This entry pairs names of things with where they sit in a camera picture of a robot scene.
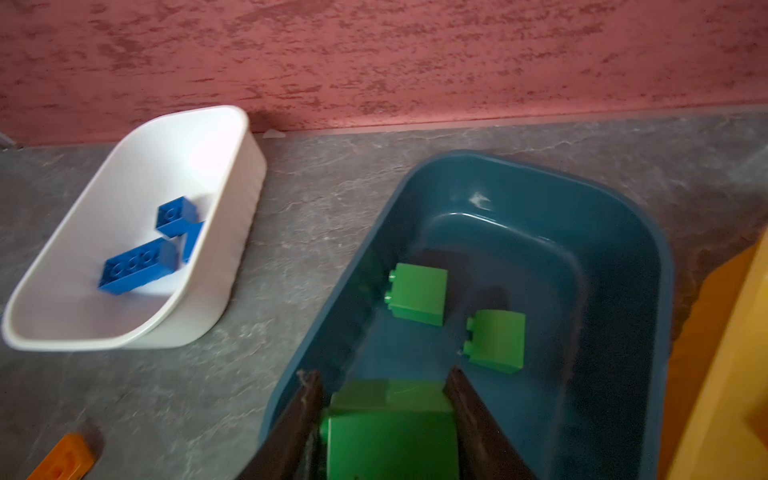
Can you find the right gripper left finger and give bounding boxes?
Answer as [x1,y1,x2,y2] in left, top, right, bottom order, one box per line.
[236,371,324,480]

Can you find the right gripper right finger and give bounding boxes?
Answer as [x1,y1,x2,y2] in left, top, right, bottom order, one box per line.
[443,367,536,480]

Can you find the green lego small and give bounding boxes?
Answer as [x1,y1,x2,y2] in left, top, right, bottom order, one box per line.
[462,309,526,374]

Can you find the green lego square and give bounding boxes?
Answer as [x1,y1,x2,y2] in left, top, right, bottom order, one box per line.
[384,263,448,327]

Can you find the blue lego long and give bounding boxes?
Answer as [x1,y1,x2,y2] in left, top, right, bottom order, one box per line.
[98,238,179,295]

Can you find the small blue lego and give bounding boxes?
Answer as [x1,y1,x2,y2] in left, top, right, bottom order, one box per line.
[155,196,198,238]

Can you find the teal rectangular container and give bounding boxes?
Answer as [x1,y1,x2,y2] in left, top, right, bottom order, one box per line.
[259,149,676,480]

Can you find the orange lego top centre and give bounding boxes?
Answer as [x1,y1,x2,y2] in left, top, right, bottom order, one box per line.
[27,433,96,480]

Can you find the yellow rectangular container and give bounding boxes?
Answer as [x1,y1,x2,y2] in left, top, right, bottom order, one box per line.
[658,237,767,479]

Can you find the white rectangular container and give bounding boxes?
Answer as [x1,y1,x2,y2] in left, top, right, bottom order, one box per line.
[2,105,267,352]

